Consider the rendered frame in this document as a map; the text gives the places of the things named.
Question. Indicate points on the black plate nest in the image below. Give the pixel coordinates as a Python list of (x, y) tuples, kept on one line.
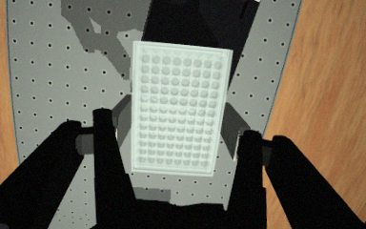
[(223, 24)]

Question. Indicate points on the grey perforated base plate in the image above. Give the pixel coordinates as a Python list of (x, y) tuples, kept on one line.
[(67, 58)]

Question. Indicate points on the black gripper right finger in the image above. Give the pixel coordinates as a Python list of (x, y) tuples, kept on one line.
[(307, 198)]

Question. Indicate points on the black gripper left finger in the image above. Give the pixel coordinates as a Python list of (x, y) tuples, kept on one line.
[(32, 193)]

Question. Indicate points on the white well plate lid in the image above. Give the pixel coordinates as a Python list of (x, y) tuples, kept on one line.
[(178, 100)]

